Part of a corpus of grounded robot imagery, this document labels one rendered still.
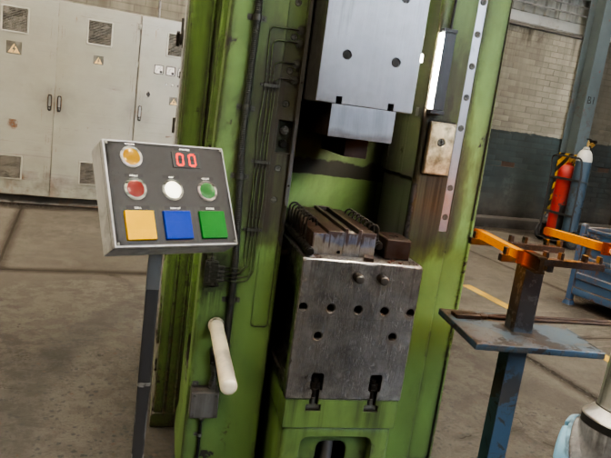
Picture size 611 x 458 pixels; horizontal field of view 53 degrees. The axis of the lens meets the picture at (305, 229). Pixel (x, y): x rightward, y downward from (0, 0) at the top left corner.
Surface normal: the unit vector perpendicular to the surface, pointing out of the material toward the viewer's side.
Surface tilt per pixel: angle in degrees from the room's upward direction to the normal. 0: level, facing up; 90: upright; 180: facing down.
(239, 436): 90
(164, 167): 60
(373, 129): 90
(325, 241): 90
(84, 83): 90
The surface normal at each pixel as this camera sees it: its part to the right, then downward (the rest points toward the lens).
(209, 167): 0.59, -0.29
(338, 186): 0.21, 0.21
